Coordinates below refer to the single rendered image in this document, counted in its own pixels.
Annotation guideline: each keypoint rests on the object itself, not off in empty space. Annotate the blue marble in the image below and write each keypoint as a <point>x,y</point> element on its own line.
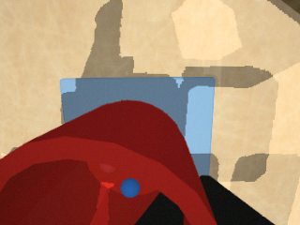
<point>130,187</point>

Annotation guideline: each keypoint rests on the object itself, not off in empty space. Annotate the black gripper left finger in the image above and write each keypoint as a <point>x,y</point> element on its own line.
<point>162,211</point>

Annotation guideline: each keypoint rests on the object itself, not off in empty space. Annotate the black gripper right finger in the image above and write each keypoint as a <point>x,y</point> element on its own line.
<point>228,209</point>

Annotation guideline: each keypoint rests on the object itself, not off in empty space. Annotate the red cup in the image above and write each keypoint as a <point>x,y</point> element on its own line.
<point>55,179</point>

